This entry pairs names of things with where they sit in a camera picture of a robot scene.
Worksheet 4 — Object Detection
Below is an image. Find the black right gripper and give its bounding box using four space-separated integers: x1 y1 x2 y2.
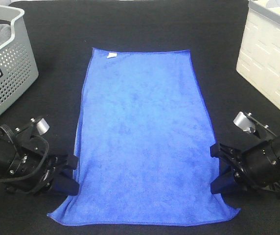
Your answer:
210 141 280 197

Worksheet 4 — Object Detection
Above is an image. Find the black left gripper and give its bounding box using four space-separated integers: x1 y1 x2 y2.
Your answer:
6 139 79 196

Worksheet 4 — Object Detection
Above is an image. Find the blue microfiber towel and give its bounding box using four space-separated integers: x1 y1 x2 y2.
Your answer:
48 48 239 226

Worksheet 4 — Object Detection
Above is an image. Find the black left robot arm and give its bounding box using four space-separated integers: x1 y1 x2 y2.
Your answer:
0 125 79 196

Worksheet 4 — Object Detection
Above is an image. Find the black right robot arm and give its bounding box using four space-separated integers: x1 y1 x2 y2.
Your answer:
210 136 280 198

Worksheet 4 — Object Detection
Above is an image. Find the white plastic storage crate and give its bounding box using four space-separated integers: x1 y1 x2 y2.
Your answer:
236 0 280 109

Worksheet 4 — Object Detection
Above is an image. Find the grey perforated laundry basket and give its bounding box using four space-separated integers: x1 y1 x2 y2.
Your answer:
0 5 39 115

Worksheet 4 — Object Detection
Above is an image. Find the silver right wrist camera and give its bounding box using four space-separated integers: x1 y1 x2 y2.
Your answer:
233 112 256 134

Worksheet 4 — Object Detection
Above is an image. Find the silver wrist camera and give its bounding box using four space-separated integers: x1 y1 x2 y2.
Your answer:
30 117 50 136
233 112 256 134

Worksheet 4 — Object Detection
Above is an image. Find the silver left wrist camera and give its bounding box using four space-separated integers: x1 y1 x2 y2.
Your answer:
30 117 50 136

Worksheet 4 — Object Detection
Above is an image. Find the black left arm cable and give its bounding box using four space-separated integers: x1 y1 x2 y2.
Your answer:
0 134 49 184

